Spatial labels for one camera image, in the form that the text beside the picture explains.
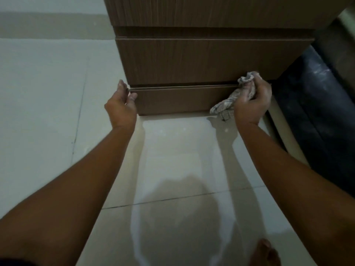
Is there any tall brown wooden drawer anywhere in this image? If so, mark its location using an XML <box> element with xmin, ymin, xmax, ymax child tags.
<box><xmin>115</xmin><ymin>36</ymin><xmax>314</xmax><ymax>87</ymax></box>
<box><xmin>103</xmin><ymin>0</ymin><xmax>355</xmax><ymax>30</ymax></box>

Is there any person's left hand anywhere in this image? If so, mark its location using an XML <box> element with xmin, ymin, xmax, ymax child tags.
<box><xmin>104</xmin><ymin>79</ymin><xmax>138</xmax><ymax>130</ymax></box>

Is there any person's right hand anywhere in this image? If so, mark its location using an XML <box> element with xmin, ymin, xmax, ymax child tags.
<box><xmin>233</xmin><ymin>72</ymin><xmax>273</xmax><ymax>128</ymax></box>

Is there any person's left forearm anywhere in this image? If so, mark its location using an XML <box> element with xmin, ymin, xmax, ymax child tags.
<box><xmin>0</xmin><ymin>125</ymin><xmax>136</xmax><ymax>266</ymax></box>

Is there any narrow brown wooden drawer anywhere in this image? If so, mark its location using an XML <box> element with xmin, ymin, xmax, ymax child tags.
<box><xmin>129</xmin><ymin>84</ymin><xmax>242</xmax><ymax>116</ymax></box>

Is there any black padded furniture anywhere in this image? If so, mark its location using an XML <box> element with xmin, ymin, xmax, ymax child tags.
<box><xmin>273</xmin><ymin>45</ymin><xmax>355</xmax><ymax>197</ymax></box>

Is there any brown wooden drawer cabinet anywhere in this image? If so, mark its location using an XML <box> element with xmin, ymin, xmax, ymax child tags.
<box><xmin>103</xmin><ymin>0</ymin><xmax>355</xmax><ymax>116</ymax></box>

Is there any grey patterned cleaning cloth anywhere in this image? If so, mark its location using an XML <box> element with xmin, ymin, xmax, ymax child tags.
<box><xmin>210</xmin><ymin>71</ymin><xmax>260</xmax><ymax>121</ymax></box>

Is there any person's right forearm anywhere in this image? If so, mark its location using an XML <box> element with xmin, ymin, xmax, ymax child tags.
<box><xmin>238</xmin><ymin>121</ymin><xmax>355</xmax><ymax>266</ymax></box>

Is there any person's right foot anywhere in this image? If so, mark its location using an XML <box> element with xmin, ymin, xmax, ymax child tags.
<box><xmin>249</xmin><ymin>238</ymin><xmax>282</xmax><ymax>266</ymax></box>

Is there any beige furniture base rail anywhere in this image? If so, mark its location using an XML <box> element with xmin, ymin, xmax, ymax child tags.
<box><xmin>267</xmin><ymin>96</ymin><xmax>310</xmax><ymax>167</ymax></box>

